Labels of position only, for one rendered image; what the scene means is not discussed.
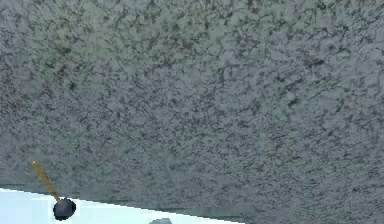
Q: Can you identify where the black plunger with wooden handle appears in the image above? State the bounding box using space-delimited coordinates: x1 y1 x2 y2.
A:
31 161 77 222

